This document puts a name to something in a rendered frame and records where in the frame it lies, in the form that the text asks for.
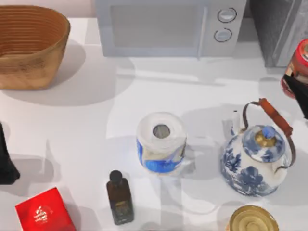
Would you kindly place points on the red box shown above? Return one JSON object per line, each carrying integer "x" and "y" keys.
{"x": 43, "y": 211}

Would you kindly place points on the brown glass bottle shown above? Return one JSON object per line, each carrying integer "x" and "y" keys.
{"x": 120, "y": 199}

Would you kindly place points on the pale microwave oven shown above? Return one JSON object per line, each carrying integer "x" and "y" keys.
{"x": 154, "y": 26}

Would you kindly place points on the red can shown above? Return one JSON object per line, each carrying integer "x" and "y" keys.
{"x": 299, "y": 57}

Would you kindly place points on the blue and white teapot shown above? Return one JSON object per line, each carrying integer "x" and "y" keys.
{"x": 250, "y": 166}

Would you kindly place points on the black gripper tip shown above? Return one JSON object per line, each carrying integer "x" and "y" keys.
{"x": 6, "y": 166}
{"x": 300, "y": 93}

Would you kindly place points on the round microwave knob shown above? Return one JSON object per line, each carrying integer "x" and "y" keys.
{"x": 223, "y": 35}
{"x": 227, "y": 15}

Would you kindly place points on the blue wrapped paper roll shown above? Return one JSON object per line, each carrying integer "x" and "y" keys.
{"x": 160, "y": 149}

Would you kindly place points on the gold tin can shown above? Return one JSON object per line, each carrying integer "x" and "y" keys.
{"x": 252, "y": 220}

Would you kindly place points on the brown woven basket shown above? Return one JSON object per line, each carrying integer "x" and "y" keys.
{"x": 31, "y": 67}

